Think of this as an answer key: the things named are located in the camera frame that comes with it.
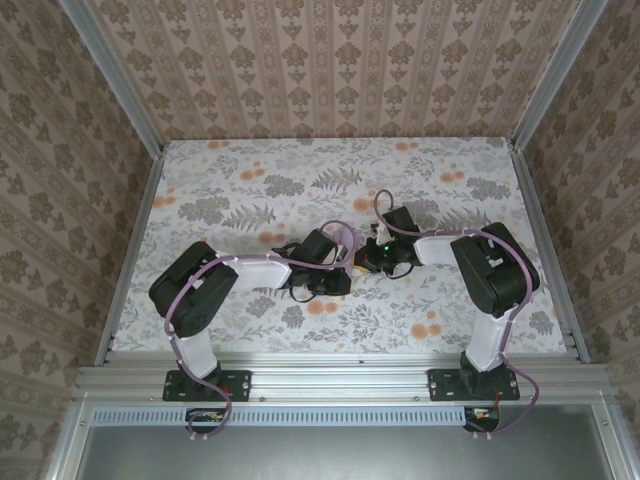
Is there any aluminium cross rail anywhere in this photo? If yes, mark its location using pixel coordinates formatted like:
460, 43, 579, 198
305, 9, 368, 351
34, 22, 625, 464
72, 351, 614, 402

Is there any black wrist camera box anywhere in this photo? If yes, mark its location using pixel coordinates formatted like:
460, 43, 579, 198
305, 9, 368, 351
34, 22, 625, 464
382, 206, 419, 237
299, 228, 337, 262

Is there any aluminium corner post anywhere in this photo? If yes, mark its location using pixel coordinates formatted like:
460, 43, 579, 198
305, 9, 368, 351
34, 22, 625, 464
59, 0, 167, 159
509, 0, 609, 151

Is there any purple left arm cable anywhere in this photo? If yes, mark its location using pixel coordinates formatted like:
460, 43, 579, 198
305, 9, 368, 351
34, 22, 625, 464
163, 220, 358, 444

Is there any lilac paper sheet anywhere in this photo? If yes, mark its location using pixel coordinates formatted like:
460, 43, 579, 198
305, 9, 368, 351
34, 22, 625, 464
334, 227, 356, 266

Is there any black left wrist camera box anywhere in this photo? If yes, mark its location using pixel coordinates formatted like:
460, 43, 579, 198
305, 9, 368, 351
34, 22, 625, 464
299, 228, 337, 262

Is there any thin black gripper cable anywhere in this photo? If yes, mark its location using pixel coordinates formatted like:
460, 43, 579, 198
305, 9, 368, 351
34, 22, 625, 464
382, 260, 417, 280
288, 279, 321, 304

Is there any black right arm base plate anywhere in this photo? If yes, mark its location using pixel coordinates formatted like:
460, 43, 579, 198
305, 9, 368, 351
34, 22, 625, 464
428, 368, 521, 403

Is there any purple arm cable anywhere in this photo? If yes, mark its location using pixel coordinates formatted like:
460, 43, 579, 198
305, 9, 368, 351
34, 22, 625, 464
374, 188, 542, 442
163, 220, 358, 444

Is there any grey slotted cable duct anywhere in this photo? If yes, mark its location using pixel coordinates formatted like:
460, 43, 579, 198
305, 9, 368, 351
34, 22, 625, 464
92, 405, 501, 427

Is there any aluminium side rail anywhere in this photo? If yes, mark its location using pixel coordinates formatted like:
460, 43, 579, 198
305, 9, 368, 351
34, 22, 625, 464
507, 142, 590, 365
94, 149, 169, 366

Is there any grey metal panel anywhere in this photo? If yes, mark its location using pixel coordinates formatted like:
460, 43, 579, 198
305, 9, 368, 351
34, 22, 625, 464
47, 403, 626, 480

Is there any floral patterned table cover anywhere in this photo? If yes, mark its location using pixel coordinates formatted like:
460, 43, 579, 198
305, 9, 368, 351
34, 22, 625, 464
107, 138, 571, 357

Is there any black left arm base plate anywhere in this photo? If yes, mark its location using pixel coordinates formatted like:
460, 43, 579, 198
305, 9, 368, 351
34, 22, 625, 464
163, 368, 253, 403

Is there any small black circuit board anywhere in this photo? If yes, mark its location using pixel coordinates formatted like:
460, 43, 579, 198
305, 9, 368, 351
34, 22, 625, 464
185, 407, 227, 435
463, 407, 502, 435

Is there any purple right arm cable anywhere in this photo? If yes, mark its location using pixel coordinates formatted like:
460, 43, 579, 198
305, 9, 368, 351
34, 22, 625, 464
374, 188, 542, 442

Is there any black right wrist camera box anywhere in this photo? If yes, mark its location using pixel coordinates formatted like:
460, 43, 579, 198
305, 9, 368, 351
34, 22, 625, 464
382, 206, 419, 237

